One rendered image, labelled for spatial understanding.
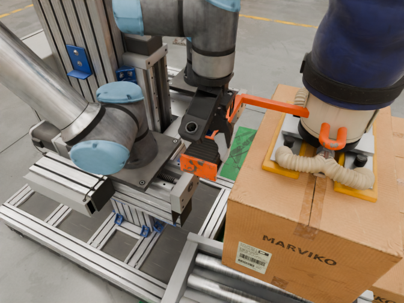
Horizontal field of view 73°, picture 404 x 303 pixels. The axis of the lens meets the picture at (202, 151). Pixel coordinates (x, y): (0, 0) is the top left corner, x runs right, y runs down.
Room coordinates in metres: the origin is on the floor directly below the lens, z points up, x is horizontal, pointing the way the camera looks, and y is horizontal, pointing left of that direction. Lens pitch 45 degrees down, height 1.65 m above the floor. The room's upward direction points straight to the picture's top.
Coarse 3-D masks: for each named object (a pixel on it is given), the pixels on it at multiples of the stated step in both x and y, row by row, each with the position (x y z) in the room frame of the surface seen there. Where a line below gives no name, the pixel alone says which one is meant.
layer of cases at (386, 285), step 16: (272, 96) 1.67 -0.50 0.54; (400, 128) 1.32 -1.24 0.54; (400, 144) 1.17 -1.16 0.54; (400, 160) 1.05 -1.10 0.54; (400, 176) 0.93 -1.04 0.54; (400, 192) 0.82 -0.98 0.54; (400, 208) 0.73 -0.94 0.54; (400, 272) 0.44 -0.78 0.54; (384, 288) 0.38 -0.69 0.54; (400, 288) 0.38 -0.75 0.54
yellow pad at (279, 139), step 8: (280, 120) 0.71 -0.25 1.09; (280, 128) 0.67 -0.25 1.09; (280, 136) 0.62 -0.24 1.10; (288, 136) 0.59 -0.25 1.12; (272, 144) 0.59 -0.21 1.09; (280, 144) 0.59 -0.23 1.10; (288, 144) 0.57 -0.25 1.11; (296, 144) 0.59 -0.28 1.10; (304, 144) 0.59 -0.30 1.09; (272, 152) 0.55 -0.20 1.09; (296, 152) 0.55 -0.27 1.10; (304, 152) 0.56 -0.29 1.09; (264, 160) 0.53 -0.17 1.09; (272, 160) 0.53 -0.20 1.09; (264, 168) 0.51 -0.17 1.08; (272, 168) 0.50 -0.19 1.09; (280, 168) 0.50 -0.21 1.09; (288, 176) 0.48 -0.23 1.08; (296, 176) 0.47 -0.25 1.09
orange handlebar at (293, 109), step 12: (240, 96) 0.66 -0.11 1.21; (252, 96) 0.66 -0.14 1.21; (228, 108) 0.61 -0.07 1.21; (276, 108) 0.62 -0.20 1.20; (288, 108) 0.61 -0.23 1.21; (300, 108) 0.60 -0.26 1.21; (228, 120) 0.56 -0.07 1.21; (324, 132) 0.51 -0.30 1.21; (324, 144) 0.47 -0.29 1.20; (336, 144) 0.46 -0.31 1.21
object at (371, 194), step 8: (376, 144) 0.59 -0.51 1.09; (344, 152) 0.56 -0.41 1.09; (352, 152) 0.55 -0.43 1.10; (376, 152) 0.56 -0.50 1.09; (344, 160) 0.52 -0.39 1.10; (352, 160) 0.52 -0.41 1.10; (360, 160) 0.50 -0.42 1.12; (368, 160) 0.52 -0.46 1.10; (376, 160) 0.53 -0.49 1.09; (352, 168) 0.49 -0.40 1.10; (376, 168) 0.50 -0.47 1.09; (376, 176) 0.47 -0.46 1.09; (336, 184) 0.44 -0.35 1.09; (376, 184) 0.44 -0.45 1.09; (344, 192) 0.42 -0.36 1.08; (352, 192) 0.42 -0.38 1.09; (360, 192) 0.42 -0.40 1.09; (368, 192) 0.42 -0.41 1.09; (376, 192) 0.42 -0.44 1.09; (368, 200) 0.40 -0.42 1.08
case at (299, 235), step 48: (288, 96) 0.87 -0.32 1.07; (384, 144) 0.61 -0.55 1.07; (240, 192) 0.43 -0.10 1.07; (288, 192) 0.43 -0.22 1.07; (336, 192) 0.43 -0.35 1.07; (384, 192) 0.43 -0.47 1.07; (240, 240) 0.39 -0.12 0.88; (288, 240) 0.35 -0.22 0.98; (336, 240) 0.31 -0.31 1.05; (384, 240) 0.30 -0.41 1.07; (288, 288) 0.32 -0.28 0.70; (336, 288) 0.28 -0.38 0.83
